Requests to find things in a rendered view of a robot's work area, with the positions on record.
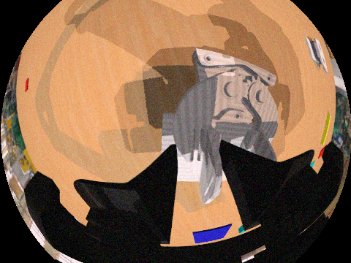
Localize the blue rectangular plate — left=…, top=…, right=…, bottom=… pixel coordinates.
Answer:
left=193, top=224, right=232, bottom=243

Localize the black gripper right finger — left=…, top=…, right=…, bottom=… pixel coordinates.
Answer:
left=219, top=140, right=315, bottom=231

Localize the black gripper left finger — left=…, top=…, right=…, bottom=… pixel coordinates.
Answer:
left=73, top=144, right=178, bottom=245

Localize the cyan flat bar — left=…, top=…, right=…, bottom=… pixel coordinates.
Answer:
left=238, top=225, right=245, bottom=234

